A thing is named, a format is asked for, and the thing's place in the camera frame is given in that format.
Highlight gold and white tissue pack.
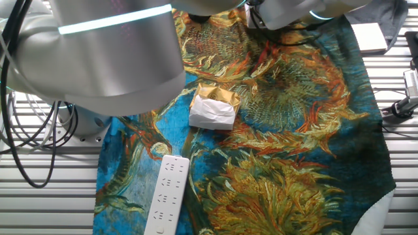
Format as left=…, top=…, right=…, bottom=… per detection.
left=188, top=82, right=242, bottom=131

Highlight sunflower painting cloth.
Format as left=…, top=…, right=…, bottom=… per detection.
left=93, top=6, right=398, bottom=235

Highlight white power strip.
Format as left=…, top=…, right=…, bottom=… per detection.
left=143, top=154, right=191, bottom=235

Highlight black mesh pen holder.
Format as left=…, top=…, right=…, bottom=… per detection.
left=187, top=12, right=212, bottom=24

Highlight white flat pad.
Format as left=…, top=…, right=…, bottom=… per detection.
left=351, top=22, right=389, bottom=54

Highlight grey towel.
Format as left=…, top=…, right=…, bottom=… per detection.
left=346, top=0, right=409, bottom=55

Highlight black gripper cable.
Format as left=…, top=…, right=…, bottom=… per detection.
left=249, top=8, right=324, bottom=47

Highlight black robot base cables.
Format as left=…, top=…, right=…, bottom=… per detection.
left=0, top=0, right=80, bottom=189

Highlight silver camera on stand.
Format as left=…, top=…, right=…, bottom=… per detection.
left=380, top=69, right=418, bottom=120

